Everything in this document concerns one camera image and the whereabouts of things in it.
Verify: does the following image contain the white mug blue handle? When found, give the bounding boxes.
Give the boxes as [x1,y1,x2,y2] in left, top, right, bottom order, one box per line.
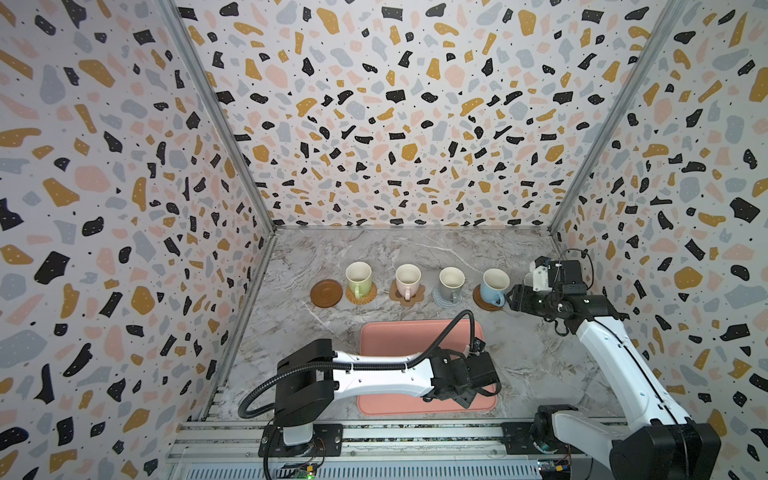
[480,268,510,308]

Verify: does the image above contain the dark brown round coaster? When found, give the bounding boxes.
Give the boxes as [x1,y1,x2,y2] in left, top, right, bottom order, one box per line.
[472,285,501,312]
[310,279,344,309]

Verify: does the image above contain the grey blue round coaster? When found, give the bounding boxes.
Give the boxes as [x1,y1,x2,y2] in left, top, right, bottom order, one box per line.
[432,286,462,309]

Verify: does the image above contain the white mug grey handle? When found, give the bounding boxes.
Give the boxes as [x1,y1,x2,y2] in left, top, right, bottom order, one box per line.
[439,267,466,290]

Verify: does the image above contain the white mug pink handle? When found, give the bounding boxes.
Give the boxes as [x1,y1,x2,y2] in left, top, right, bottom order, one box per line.
[395,263,422,302]

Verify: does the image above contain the woven tan round coaster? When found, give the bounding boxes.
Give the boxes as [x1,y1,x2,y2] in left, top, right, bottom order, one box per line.
[345,282,378,305]

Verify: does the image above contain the white mug green handle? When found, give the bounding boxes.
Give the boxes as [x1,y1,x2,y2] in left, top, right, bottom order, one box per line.
[345,261,372,300]

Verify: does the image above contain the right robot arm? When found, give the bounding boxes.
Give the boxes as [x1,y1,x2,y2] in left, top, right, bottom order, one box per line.
[506,257,721,479]

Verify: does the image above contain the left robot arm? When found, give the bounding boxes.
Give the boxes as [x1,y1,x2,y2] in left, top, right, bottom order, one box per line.
[273,339,501,448]

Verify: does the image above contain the brown paw print coaster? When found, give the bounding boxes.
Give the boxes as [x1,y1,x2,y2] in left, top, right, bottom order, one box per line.
[389,280,426,308]

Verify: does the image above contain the pink rectangular tray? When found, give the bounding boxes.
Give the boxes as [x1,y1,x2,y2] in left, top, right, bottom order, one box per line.
[357,320,498,417]

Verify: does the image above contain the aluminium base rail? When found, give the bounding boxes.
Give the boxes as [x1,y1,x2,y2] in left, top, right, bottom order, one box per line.
[160,418,613,479]

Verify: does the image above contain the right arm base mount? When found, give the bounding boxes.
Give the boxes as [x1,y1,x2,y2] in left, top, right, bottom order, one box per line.
[501,404,577,455]

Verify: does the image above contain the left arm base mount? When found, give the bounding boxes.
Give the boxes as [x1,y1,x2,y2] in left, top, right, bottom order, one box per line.
[258,422,344,458]

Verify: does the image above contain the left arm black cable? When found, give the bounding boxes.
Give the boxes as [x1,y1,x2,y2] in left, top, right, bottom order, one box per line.
[237,308,476,420]

